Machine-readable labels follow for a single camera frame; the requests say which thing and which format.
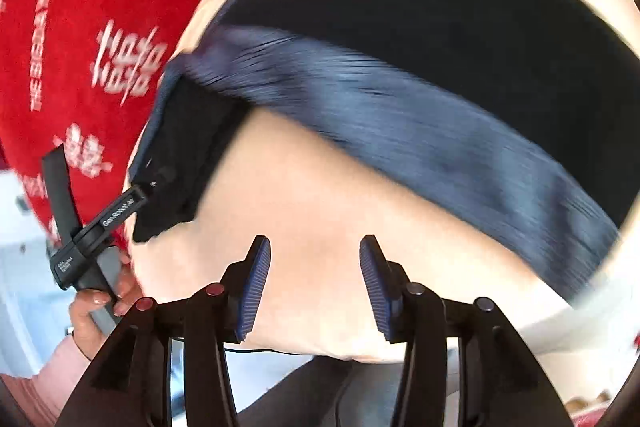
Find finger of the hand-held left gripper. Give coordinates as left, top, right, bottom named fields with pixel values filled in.
left=131, top=166, right=177, bottom=204

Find person's leg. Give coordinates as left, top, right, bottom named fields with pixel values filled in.
left=234, top=351, right=463, bottom=427

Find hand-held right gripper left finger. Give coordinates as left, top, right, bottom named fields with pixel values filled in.
left=55, top=235, right=272, bottom=427

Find peach bed sheet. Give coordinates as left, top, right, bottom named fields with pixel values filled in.
left=124, top=0, right=640, bottom=364

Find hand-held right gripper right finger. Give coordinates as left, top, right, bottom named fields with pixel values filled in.
left=359, top=235, right=574, bottom=427

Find black pants with blue waistband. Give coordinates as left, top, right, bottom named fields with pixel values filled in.
left=127, top=0, right=640, bottom=310

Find black cable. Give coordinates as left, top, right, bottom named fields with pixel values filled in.
left=220, top=345, right=313, bottom=356

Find person's left hand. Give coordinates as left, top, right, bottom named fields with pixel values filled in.
left=69, top=252, right=147, bottom=362

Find person's left forearm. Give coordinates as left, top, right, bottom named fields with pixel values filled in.
left=0, top=333, right=97, bottom=427

